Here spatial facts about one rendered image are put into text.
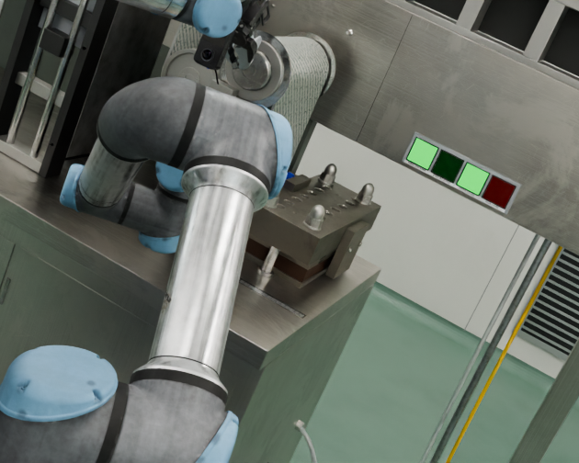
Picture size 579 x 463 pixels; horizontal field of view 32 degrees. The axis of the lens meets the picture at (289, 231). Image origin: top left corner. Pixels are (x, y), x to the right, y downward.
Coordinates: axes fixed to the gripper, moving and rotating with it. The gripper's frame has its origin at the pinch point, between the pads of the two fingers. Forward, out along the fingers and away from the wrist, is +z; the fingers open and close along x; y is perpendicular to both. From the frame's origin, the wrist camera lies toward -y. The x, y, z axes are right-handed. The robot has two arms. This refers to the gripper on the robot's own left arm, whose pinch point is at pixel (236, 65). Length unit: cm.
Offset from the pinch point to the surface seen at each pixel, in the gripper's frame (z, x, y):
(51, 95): 6.0, 29.9, -20.4
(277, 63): 0.5, -6.1, 4.3
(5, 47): 48, 74, 1
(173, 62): 7.2, 14.3, -2.0
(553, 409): 72, -82, -5
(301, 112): 21.2, -8.4, 8.1
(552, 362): 280, -83, 85
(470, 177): 32, -44, 18
